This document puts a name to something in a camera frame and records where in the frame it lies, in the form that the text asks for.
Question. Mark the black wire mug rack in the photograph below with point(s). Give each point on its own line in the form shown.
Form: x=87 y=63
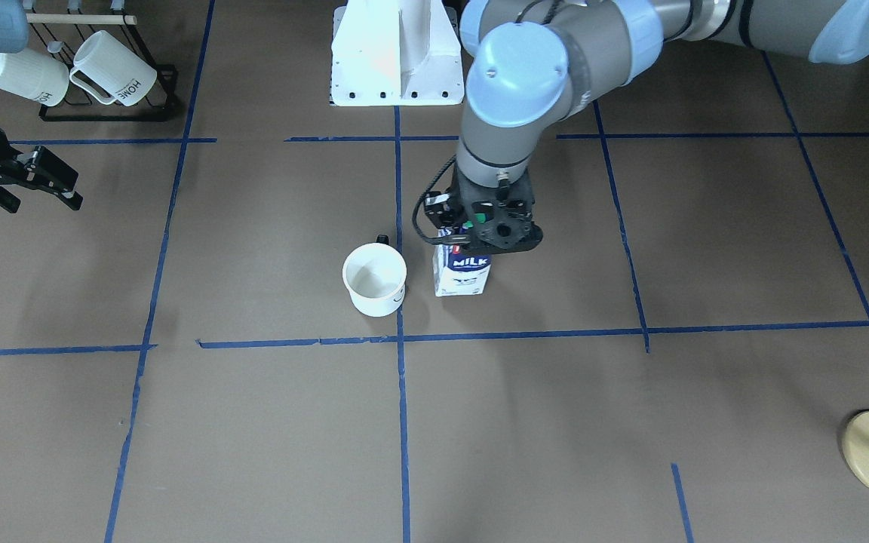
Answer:
x=62 y=34

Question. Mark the white ribbed HOME mug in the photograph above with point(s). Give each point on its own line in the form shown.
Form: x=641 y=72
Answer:
x=110 y=72

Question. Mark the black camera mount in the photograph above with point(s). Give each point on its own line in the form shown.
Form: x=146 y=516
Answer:
x=502 y=227

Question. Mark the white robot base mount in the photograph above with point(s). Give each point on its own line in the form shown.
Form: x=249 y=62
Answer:
x=396 y=53

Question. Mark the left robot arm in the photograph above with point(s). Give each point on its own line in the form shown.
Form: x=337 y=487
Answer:
x=538 y=62

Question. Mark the white smiley face mug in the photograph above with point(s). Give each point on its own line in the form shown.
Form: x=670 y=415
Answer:
x=375 y=276

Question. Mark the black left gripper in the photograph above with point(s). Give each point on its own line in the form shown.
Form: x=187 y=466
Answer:
x=438 y=210

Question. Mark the blue milk carton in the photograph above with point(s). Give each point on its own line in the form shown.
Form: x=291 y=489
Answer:
x=458 y=274

